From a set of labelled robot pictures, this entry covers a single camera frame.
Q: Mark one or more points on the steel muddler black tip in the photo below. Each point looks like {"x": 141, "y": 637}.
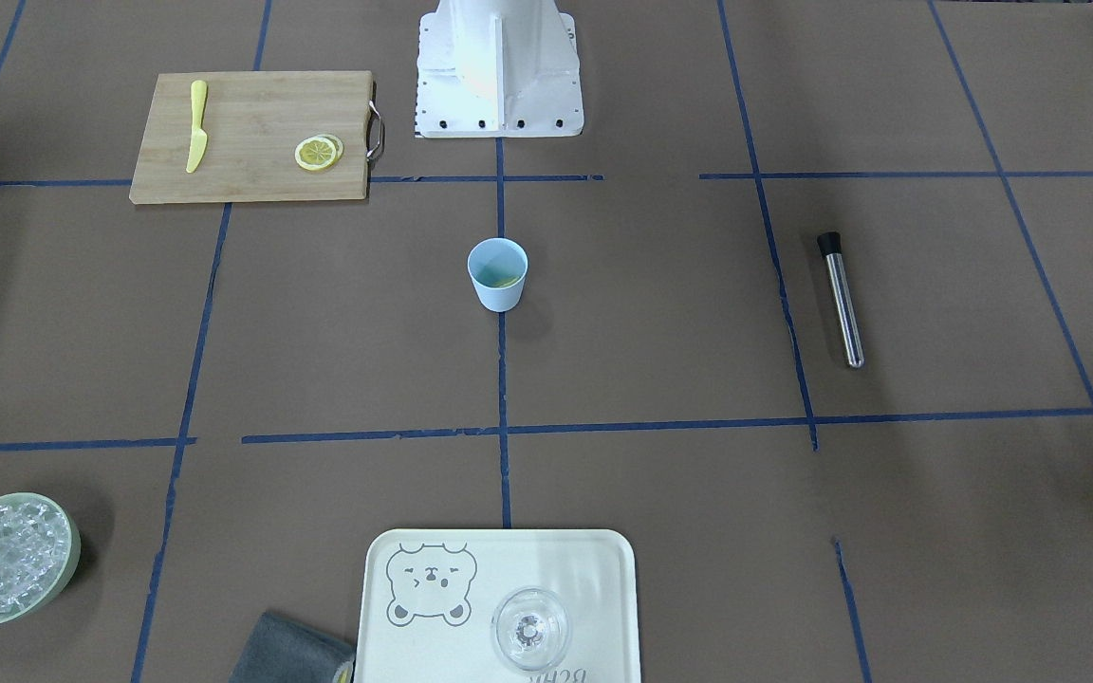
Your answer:
{"x": 830, "y": 246}

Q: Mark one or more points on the blue paper cup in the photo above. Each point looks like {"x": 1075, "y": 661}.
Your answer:
{"x": 493, "y": 258}

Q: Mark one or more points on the lemon slices on board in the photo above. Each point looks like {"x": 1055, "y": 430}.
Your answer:
{"x": 318, "y": 153}

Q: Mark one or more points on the cream bear serving tray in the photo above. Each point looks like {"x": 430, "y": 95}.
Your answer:
{"x": 428, "y": 597}

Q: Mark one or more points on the clear wine glass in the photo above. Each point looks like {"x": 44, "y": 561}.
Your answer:
{"x": 531, "y": 630}

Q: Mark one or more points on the bamboo cutting board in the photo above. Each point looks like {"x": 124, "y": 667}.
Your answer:
{"x": 254, "y": 121}

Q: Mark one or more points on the grey folded cloth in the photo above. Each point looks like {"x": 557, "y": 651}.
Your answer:
{"x": 281, "y": 649}

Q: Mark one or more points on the yellow plastic knife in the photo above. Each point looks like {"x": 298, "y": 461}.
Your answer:
{"x": 198, "y": 135}

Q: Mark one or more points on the green bowl of ice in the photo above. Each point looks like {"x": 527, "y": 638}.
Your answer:
{"x": 40, "y": 548}

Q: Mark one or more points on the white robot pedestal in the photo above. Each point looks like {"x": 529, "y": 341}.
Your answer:
{"x": 498, "y": 69}

